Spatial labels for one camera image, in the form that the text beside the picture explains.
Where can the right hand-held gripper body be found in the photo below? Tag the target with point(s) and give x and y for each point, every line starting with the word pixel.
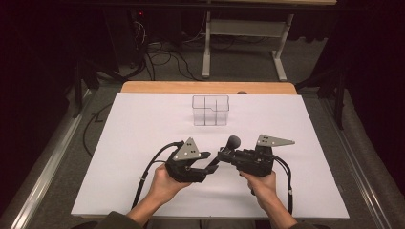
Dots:
pixel 254 162

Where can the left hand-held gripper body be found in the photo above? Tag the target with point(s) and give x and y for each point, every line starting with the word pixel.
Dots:
pixel 183 171

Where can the black makeup brush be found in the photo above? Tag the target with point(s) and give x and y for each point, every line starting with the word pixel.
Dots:
pixel 234 142

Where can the person's left hand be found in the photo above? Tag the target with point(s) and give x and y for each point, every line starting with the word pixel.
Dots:
pixel 165 187

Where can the person's right hand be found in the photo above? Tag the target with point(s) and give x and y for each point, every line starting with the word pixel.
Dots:
pixel 262 187

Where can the clear acrylic organizer box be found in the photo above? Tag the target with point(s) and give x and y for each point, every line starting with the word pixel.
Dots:
pixel 205 109

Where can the wooden table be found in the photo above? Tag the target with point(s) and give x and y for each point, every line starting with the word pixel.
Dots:
pixel 207 87

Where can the black metal stand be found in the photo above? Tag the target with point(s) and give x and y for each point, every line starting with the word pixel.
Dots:
pixel 340 95
pixel 78 89

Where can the black computer tower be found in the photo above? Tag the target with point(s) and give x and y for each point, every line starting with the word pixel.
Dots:
pixel 127 38

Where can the aluminium floor rail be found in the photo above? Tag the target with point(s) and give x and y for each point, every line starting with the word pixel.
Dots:
pixel 47 165
pixel 359 165

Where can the white metal desk frame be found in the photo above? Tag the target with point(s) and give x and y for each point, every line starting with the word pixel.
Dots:
pixel 245 28

